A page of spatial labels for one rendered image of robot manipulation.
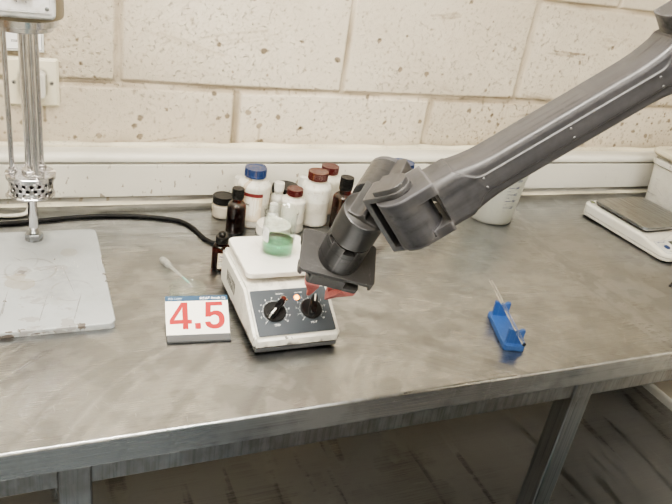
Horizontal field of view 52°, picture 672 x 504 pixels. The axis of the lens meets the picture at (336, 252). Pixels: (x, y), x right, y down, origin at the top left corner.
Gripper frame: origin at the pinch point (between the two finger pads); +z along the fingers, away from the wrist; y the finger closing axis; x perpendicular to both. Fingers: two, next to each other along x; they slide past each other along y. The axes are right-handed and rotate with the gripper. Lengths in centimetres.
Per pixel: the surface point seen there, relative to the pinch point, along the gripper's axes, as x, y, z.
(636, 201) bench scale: -60, -81, 21
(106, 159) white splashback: -33, 37, 25
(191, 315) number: 3.2, 16.1, 9.2
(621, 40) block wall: -91, -68, 2
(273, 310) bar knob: 3.2, 5.5, 2.8
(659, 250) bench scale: -39, -77, 14
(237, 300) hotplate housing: -0.8, 10.0, 9.0
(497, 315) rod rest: -8.1, -32.7, 7.2
